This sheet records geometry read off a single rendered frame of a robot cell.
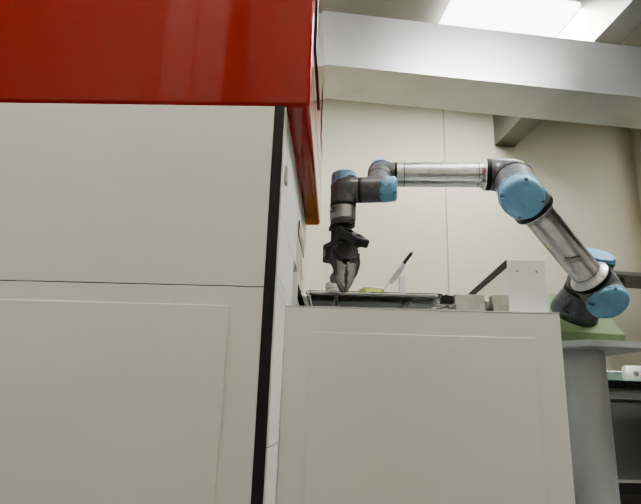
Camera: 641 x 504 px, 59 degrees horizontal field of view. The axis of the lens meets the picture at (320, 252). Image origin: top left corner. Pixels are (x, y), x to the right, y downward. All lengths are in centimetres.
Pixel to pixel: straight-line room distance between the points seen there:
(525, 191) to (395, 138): 393
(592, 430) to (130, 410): 136
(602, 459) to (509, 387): 69
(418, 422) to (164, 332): 57
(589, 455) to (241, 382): 119
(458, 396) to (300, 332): 38
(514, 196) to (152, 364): 102
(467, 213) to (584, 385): 360
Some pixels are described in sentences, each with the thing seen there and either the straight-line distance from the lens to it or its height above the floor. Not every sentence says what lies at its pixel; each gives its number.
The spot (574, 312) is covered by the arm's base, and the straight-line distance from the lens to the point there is 198.
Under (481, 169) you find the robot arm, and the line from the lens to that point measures 174.
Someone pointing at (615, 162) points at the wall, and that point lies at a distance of 634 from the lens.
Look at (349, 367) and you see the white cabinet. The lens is 128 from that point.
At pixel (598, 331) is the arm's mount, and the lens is 201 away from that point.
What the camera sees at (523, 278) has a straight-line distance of 145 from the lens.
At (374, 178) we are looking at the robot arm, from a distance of 163.
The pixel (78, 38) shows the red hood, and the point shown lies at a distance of 148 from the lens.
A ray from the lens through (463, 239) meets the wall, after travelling 529.
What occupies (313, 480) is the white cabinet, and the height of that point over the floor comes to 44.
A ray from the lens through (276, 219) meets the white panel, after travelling 115.
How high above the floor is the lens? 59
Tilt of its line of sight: 16 degrees up
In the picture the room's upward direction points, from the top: 2 degrees clockwise
